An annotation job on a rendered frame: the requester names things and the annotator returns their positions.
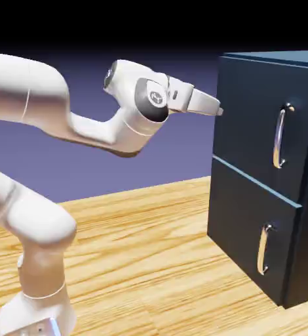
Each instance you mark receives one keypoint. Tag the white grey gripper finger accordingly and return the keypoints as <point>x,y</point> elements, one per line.
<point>219,111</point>

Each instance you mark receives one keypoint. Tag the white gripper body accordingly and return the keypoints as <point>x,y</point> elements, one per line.
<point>202,103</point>

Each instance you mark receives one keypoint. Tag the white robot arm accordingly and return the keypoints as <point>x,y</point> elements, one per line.
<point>38,86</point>

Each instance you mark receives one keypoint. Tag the dark blue cabinet door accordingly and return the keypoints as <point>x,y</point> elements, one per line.
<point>238,231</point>
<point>248,118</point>

